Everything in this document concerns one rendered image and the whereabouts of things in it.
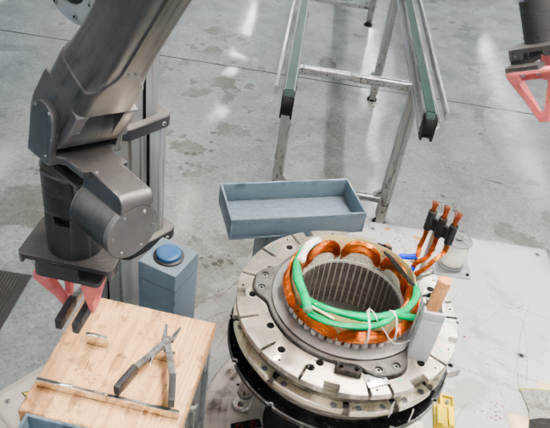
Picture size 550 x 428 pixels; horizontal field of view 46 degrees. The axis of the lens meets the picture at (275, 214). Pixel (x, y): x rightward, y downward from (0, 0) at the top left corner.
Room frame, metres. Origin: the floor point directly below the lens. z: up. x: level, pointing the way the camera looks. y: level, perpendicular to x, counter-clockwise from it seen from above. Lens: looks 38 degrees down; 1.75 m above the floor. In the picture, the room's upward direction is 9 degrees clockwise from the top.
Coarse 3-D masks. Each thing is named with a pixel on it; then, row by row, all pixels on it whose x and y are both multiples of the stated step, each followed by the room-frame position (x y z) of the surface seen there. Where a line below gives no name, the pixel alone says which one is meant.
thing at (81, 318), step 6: (84, 306) 0.49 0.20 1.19; (78, 312) 0.49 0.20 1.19; (84, 312) 0.49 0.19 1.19; (90, 312) 0.50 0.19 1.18; (78, 318) 0.48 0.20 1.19; (84, 318) 0.48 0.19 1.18; (72, 324) 0.47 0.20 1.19; (78, 324) 0.47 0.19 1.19; (72, 330) 0.47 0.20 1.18; (78, 330) 0.47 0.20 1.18
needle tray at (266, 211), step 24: (240, 192) 0.96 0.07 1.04; (264, 192) 0.97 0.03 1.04; (288, 192) 0.99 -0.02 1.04; (312, 192) 1.00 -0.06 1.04; (336, 192) 1.02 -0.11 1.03; (240, 216) 0.91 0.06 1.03; (264, 216) 0.92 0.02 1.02; (288, 216) 0.88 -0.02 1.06; (312, 216) 0.90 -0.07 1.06; (336, 216) 0.91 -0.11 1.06; (360, 216) 0.92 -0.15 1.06; (264, 240) 0.90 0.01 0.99
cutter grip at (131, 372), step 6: (132, 366) 0.50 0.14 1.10; (126, 372) 0.49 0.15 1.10; (132, 372) 0.49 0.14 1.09; (120, 378) 0.48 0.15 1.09; (126, 378) 0.48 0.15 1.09; (132, 378) 0.49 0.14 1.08; (120, 384) 0.47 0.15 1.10; (126, 384) 0.48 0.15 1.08; (114, 390) 0.47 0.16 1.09; (120, 390) 0.47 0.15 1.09
